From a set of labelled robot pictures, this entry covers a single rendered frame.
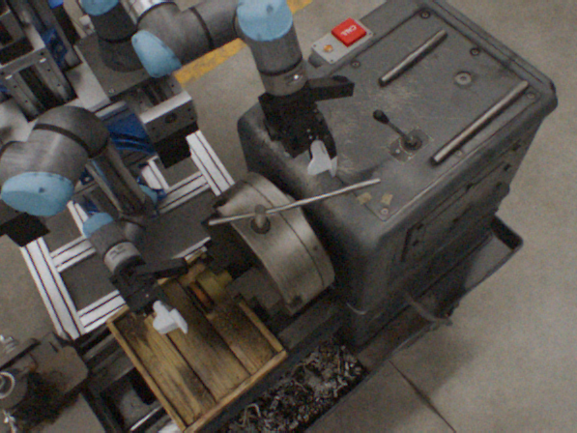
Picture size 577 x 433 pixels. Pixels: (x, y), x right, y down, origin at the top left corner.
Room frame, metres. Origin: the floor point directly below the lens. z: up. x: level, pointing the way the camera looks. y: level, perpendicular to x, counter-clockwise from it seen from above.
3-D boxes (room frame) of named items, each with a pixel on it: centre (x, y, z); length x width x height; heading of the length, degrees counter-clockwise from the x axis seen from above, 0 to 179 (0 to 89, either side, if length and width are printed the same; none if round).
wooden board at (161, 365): (0.45, 0.27, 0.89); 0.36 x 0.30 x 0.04; 31
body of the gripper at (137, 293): (0.53, 0.35, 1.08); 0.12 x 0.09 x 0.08; 31
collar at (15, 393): (0.34, 0.62, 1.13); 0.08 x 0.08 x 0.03
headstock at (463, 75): (0.80, -0.27, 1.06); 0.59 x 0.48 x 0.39; 121
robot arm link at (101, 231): (0.67, 0.43, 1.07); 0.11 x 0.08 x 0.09; 31
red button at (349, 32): (1.00, -0.21, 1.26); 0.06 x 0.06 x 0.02; 31
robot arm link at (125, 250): (0.60, 0.39, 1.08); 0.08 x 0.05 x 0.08; 121
